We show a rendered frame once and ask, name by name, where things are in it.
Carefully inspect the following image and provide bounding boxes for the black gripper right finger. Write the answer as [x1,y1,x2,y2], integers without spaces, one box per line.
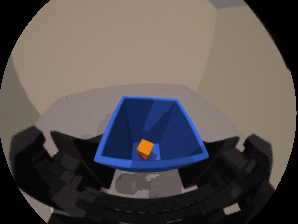
[177,136,239,189]

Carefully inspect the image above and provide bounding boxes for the small orange block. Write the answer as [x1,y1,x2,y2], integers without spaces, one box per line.
[137,139,154,157]

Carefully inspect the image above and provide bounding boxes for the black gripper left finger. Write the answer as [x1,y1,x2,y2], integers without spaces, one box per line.
[49,131,116,189]

